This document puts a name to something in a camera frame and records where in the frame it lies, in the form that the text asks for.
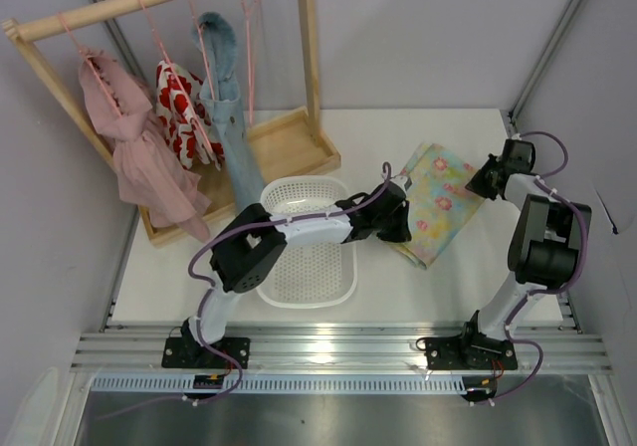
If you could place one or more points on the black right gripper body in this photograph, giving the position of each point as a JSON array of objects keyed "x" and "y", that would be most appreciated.
[{"x": 487, "y": 178}]

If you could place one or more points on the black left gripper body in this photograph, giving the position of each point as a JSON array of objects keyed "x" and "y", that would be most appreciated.
[{"x": 398, "y": 215}]

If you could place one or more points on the floral pastel skirt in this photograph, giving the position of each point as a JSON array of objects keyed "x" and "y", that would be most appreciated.
[{"x": 440, "y": 205}]

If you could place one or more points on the pink wire hanger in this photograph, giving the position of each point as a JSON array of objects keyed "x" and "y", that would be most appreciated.
[{"x": 250, "y": 10}]

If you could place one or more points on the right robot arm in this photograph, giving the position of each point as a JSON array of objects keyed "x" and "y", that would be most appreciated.
[{"x": 546, "y": 255}]

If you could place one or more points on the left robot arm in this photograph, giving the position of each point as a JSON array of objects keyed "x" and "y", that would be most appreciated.
[{"x": 240, "y": 258}]

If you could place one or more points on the pink hanger under denim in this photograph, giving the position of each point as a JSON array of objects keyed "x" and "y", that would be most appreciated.
[{"x": 202, "y": 24}]

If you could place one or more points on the pink hanger under floral garment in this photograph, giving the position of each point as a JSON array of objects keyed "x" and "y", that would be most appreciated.
[{"x": 169, "y": 77}]

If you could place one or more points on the pink hanger under dress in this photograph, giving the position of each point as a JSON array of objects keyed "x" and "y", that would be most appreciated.
[{"x": 89, "y": 59}]

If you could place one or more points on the white perforated plastic basket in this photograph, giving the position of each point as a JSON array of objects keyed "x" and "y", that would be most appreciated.
[{"x": 315, "y": 276}]

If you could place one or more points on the wooden clothes rack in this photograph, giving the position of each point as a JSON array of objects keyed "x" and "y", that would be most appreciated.
[{"x": 290, "y": 144}]

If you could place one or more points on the red white floral garment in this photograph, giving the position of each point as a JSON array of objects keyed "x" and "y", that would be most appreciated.
[{"x": 184, "y": 112}]

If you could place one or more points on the pink pleated dress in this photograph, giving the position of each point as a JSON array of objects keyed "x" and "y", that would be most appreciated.
[{"x": 148, "y": 172}]

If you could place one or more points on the light blue denim garment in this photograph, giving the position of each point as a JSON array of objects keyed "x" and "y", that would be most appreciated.
[{"x": 227, "y": 116}]

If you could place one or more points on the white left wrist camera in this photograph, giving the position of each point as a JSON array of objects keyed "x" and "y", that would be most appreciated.
[{"x": 402, "y": 181}]

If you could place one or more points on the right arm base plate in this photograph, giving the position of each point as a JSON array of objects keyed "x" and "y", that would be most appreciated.
[{"x": 458, "y": 353}]

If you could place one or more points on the white slotted cable duct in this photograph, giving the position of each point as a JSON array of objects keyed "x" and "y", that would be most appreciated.
[{"x": 182, "y": 383}]

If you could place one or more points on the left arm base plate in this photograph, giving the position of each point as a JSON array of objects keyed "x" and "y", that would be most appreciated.
[{"x": 206, "y": 354}]

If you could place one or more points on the aluminium rail frame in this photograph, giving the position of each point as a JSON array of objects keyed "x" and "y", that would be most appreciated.
[{"x": 332, "y": 348}]

